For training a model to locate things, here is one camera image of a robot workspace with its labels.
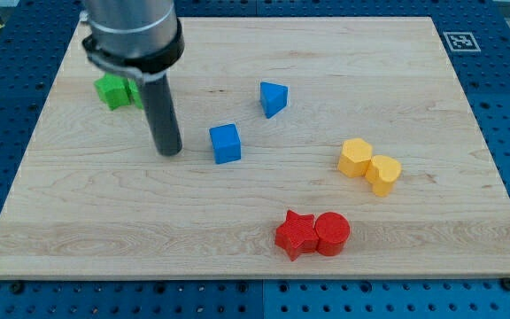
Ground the blue triangle block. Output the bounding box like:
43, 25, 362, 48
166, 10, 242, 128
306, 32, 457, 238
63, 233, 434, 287
259, 82, 289, 119

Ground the white fiducial marker tag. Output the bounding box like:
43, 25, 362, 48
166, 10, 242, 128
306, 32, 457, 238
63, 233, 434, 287
444, 31, 481, 52

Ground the green block behind rod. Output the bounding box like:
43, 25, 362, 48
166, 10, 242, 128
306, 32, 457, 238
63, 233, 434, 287
127, 79, 143, 110

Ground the red star block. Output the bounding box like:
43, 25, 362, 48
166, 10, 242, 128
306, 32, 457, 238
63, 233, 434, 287
274, 210, 319, 261

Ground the yellow hexagon block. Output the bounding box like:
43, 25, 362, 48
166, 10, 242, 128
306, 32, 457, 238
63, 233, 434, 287
337, 138, 373, 178

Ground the blue cube block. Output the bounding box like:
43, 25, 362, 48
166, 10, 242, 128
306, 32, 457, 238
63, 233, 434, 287
209, 123, 242, 164

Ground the light wooden board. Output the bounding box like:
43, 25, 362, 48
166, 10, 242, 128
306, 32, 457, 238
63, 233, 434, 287
0, 17, 510, 281

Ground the green star block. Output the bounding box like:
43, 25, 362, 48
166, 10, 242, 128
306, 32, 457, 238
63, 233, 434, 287
94, 74, 131, 111

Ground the red cylinder block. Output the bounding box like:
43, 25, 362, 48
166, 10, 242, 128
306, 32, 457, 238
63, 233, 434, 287
314, 212, 352, 256

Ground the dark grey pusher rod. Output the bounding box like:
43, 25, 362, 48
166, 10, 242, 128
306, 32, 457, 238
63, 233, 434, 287
138, 73, 182, 157

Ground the yellow heart block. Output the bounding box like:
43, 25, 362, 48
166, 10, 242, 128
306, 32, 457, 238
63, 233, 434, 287
365, 155, 402, 197

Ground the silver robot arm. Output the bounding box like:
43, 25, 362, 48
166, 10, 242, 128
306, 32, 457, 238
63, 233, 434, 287
83, 0, 178, 58

